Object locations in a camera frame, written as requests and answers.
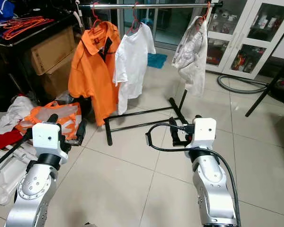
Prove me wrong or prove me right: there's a white T-shirt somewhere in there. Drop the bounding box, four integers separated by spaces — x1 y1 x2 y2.
113 23 157 115

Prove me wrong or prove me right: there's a red hanger heap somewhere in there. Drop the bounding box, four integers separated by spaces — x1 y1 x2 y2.
0 16 55 41

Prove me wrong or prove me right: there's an orange reflective vest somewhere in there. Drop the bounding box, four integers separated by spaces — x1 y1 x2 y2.
15 100 83 142

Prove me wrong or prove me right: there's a crumpled white cloth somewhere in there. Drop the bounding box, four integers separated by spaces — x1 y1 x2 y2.
2 96 38 133

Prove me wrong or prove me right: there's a brown cardboard box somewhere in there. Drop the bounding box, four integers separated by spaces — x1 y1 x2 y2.
42 52 81 97
29 26 77 75

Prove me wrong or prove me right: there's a red cloth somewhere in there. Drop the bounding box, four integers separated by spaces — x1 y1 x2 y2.
0 128 24 154

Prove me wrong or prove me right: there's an orange polo shirt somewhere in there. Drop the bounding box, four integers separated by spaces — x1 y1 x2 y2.
68 21 123 126

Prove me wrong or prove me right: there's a white grey jacket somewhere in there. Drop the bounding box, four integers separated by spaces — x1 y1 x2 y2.
171 16 209 97

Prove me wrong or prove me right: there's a teal cloth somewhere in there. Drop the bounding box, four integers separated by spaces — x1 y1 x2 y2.
147 53 168 69

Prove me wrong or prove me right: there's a white plastic rack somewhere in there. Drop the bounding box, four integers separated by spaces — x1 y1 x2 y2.
0 142 31 206

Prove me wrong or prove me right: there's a white glass door cabinet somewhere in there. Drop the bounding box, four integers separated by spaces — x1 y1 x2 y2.
206 0 284 79

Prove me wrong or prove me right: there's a black clothes rack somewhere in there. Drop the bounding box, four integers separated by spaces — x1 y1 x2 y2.
75 1 224 146

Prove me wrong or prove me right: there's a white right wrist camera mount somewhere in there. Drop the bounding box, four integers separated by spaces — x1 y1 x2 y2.
189 117 217 152

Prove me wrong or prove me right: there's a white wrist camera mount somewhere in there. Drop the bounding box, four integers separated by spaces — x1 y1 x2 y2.
32 122 69 164
189 117 217 152

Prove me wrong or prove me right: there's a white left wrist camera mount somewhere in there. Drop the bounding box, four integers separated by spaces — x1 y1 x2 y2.
32 122 69 164

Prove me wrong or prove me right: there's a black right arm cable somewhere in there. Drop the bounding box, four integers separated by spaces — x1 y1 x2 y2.
145 122 242 227

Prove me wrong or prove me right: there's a grey hose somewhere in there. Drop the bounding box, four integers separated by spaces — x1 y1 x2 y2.
217 73 273 95

